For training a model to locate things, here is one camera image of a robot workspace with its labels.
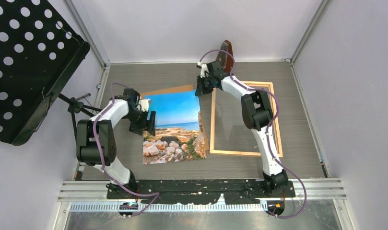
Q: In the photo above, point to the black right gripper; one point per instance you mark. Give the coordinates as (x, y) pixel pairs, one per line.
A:
(200, 90)

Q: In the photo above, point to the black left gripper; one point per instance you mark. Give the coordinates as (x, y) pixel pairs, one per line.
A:
(138, 129)

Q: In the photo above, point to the brown cardboard backing board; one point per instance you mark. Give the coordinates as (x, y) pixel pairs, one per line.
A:
(183, 88)

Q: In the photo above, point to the landscape photo print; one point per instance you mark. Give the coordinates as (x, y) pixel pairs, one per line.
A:
(179, 130)

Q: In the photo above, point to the clear acrylic sheet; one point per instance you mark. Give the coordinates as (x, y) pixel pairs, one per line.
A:
(229, 135)

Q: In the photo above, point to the light wooden picture frame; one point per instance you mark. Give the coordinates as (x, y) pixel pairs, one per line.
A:
(276, 127)

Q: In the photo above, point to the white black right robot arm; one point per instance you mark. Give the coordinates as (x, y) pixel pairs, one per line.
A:
(257, 115)

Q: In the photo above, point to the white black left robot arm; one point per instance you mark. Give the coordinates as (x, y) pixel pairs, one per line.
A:
(95, 138)

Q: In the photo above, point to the brown wooden metronome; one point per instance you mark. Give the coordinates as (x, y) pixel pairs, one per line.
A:
(226, 57)

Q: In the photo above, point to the black tripod stand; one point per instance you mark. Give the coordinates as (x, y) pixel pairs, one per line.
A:
(75, 107)

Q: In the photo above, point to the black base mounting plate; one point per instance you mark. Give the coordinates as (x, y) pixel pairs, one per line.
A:
(198, 192)

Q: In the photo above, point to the black perforated music stand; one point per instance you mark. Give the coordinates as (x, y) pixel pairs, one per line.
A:
(39, 53)

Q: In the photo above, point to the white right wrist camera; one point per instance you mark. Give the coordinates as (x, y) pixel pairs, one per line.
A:
(204, 71)

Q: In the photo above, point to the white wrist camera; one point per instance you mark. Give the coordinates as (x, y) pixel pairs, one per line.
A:
(204, 71)
(144, 105)

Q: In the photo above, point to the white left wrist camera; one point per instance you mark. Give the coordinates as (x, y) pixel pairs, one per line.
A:
(144, 105)

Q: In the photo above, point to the aluminium rail front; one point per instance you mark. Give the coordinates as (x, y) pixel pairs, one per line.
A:
(92, 196)

